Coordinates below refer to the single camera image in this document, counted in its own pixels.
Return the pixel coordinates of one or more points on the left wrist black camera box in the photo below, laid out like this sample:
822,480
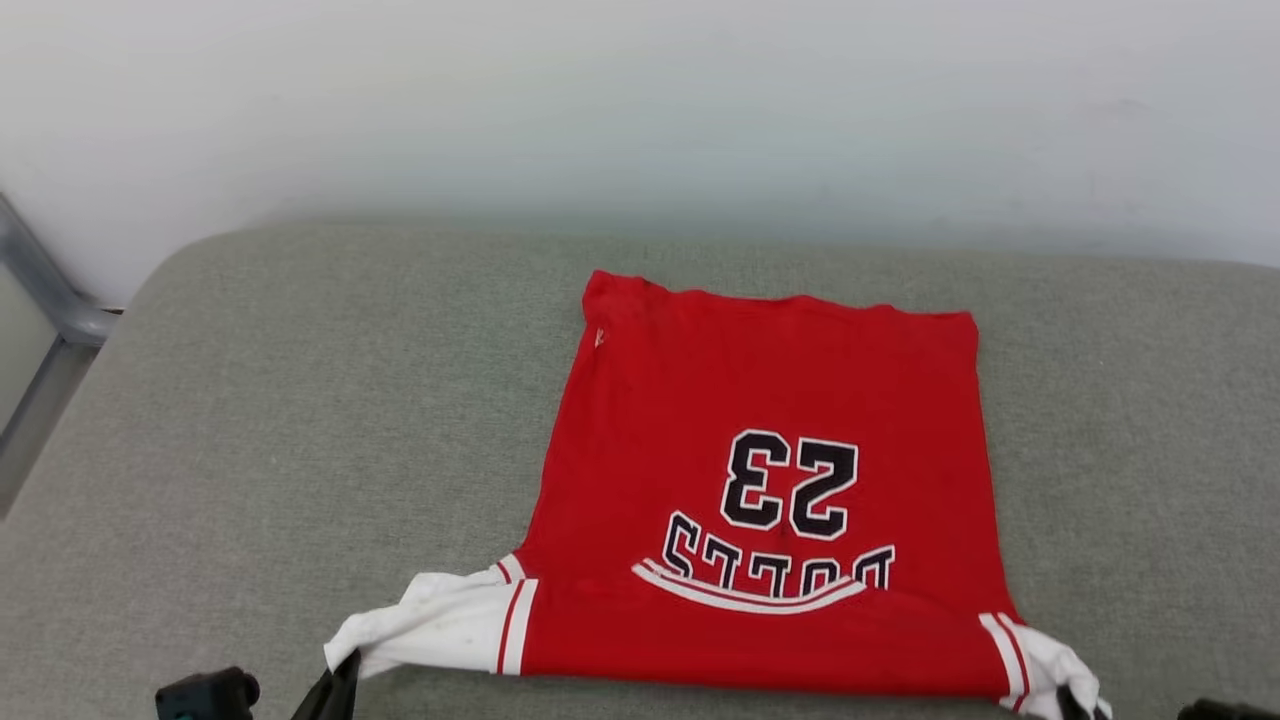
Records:
210,695

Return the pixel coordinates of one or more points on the red basketball jersey number 23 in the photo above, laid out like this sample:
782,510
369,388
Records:
770,380

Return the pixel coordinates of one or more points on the grey metal frame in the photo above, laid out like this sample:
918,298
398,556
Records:
50,300

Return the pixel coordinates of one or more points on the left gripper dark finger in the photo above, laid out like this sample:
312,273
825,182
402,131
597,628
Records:
335,695

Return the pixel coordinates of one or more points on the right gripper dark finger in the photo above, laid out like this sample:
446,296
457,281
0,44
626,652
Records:
1078,708

